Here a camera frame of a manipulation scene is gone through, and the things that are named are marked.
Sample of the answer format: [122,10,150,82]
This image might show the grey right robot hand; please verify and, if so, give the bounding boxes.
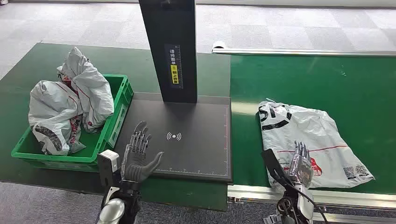
[289,140,314,189]

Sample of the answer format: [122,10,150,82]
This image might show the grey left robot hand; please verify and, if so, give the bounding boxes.
[120,120,165,184]

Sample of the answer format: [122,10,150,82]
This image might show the white plastic mailer package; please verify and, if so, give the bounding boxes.
[255,98,376,190]

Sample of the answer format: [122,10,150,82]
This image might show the black inbound scanner machine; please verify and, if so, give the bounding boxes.
[113,0,233,183]

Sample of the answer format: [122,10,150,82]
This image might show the green conveyor belt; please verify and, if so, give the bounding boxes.
[229,55,396,196]

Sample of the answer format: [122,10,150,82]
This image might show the green plastic crate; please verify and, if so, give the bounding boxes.
[11,74,134,173]

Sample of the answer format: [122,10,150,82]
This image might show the crumpled white mailer bag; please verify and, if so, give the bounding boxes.
[57,46,115,134]
[28,79,85,156]

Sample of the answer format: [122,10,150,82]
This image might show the dark green table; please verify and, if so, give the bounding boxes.
[0,42,232,213]

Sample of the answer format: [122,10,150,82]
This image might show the yellow black label strip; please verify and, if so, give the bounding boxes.
[163,43,184,90]

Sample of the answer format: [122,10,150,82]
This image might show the black flat wrist strap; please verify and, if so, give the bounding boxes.
[261,148,293,189]

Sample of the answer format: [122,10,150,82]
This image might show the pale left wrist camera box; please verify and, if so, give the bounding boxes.
[97,149,120,188]

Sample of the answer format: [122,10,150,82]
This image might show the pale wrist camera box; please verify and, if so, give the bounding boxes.
[97,149,120,188]
[296,183,316,221]

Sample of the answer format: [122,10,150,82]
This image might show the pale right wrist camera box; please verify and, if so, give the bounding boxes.
[296,183,316,221]

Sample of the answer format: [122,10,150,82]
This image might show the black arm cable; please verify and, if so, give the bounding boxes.
[289,182,329,224]

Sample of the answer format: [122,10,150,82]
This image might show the aluminium conveyor side rail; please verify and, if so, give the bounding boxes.
[227,184,396,211]
[212,41,396,57]

